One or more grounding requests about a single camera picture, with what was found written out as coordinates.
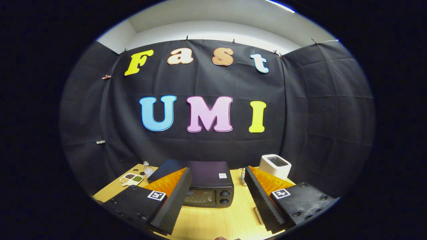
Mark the divided white spice dish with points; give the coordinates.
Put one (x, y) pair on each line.
(131, 181)

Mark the clear plastic bottle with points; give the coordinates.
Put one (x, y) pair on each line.
(147, 171)

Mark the black backdrop cloth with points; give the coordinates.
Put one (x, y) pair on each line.
(206, 80)

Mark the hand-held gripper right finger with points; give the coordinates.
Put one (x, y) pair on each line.
(262, 200)

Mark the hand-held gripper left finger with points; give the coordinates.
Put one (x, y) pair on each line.
(173, 203)

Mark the white toaster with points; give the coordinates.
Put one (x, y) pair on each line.
(273, 170)

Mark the white plastic tray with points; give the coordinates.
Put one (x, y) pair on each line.
(258, 214)

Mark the black toaster oven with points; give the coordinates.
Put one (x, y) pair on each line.
(206, 173)

